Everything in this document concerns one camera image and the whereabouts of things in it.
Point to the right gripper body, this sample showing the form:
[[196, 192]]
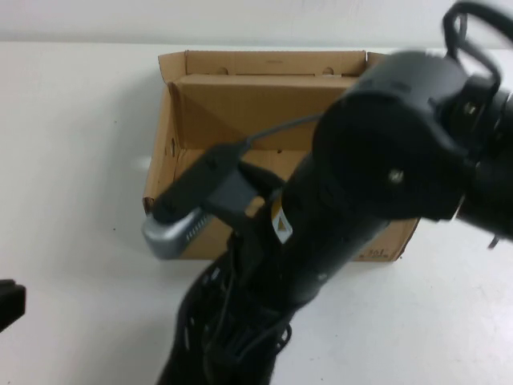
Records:
[[256, 252]]

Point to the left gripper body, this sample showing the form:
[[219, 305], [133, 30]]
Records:
[[10, 305]]

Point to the black knit sneaker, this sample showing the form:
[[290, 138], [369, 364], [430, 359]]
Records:
[[192, 321]]

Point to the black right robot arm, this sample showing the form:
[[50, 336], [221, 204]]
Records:
[[360, 160]]

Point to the brown cardboard shoe box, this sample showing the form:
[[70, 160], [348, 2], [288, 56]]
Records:
[[224, 100]]

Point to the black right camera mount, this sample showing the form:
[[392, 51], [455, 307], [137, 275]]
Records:
[[224, 188]]

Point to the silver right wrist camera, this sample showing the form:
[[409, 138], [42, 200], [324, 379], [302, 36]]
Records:
[[168, 236]]

